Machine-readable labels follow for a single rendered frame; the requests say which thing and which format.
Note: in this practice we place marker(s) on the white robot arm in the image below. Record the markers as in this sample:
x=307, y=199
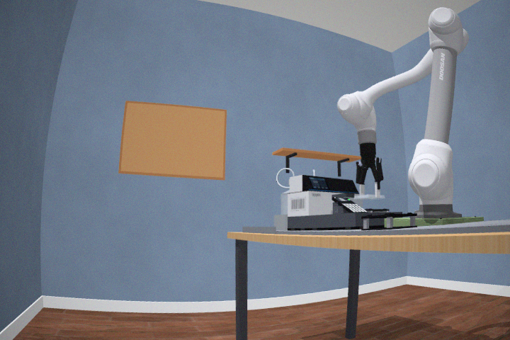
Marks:
x=430, y=177

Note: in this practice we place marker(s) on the grey l-shaped raised edge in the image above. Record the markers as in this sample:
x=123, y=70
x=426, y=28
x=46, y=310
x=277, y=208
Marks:
x=261, y=230

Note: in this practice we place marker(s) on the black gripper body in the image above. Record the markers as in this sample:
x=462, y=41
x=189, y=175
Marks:
x=368, y=151

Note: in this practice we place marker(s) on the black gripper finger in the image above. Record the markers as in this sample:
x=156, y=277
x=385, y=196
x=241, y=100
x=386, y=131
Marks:
x=360, y=176
x=378, y=174

